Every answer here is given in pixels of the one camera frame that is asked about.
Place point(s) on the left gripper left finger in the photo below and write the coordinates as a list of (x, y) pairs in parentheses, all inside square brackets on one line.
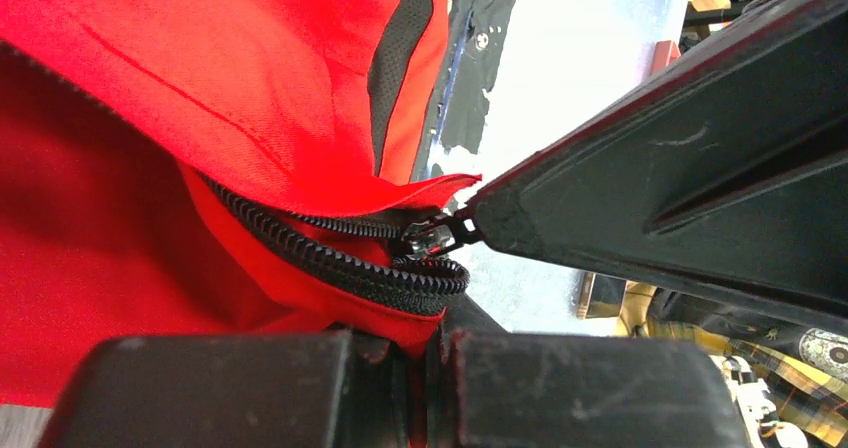
[(328, 389)]

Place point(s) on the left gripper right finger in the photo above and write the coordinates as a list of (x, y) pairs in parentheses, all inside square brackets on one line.
[(487, 387)]

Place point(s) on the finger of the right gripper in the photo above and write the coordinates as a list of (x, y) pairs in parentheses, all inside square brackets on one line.
[(724, 176)]

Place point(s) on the red zip jacket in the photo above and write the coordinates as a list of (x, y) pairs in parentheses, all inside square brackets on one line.
[(177, 167)]

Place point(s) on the red box on floor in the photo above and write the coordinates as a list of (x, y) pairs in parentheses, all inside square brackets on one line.
[(665, 52)]

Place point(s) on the plaid shirt sleeve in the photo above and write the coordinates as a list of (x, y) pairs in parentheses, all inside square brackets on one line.
[(789, 381)]

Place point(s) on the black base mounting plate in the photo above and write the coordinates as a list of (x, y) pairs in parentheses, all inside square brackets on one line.
[(459, 103)]

